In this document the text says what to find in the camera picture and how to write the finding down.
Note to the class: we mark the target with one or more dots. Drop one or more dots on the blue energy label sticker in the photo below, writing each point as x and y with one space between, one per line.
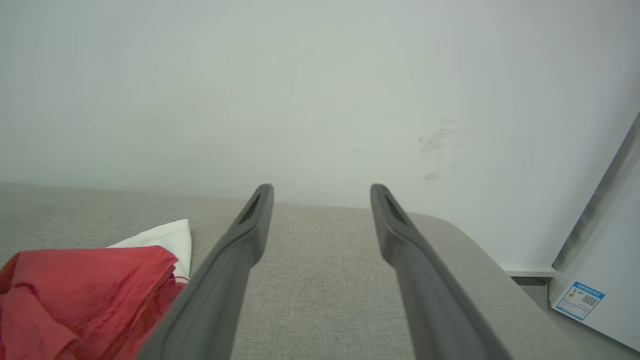
580 300

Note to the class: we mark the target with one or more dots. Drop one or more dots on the red and white jersey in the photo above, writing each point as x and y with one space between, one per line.
85 300

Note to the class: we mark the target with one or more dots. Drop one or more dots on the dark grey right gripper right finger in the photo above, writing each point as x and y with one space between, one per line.
435 300

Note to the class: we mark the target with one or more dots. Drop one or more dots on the white washing machine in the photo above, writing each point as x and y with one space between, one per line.
607 260

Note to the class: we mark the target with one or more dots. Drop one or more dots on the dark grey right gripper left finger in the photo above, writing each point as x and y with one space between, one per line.
215 295

